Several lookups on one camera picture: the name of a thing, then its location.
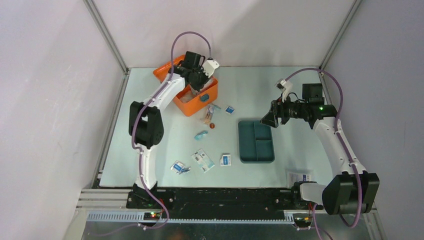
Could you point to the white leaflet near base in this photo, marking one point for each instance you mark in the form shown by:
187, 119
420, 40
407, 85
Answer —
293, 177

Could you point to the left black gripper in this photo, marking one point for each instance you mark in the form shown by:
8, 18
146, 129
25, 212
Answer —
198, 87

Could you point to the teal divided tray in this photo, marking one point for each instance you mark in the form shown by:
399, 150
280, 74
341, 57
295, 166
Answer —
255, 142

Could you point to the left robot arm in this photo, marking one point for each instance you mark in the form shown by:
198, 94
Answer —
146, 127

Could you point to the clear bag of swabs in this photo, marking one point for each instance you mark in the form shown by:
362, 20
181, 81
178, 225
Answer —
211, 107

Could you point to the orange medicine box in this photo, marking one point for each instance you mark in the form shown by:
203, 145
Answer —
188, 102

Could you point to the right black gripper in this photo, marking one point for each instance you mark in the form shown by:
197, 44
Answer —
277, 110

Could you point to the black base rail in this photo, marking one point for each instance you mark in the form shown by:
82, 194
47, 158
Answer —
185, 203

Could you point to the teal crumpled wrapper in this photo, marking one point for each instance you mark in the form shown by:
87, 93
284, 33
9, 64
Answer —
200, 135

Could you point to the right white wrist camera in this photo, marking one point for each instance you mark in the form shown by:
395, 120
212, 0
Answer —
285, 86

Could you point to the small blue white sachet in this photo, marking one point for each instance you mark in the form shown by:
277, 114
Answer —
229, 110

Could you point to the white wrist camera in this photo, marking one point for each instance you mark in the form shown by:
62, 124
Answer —
285, 86
209, 67

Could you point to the long white teal packet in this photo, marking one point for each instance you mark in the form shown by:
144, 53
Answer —
203, 160

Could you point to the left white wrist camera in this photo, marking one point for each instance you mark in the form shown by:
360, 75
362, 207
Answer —
209, 67

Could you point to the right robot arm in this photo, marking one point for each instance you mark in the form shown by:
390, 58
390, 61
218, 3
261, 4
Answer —
353, 189

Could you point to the crumpled blue white sachet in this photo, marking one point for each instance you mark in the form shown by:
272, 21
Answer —
180, 168

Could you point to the blue white alcohol pad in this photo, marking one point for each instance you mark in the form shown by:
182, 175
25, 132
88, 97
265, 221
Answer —
225, 160

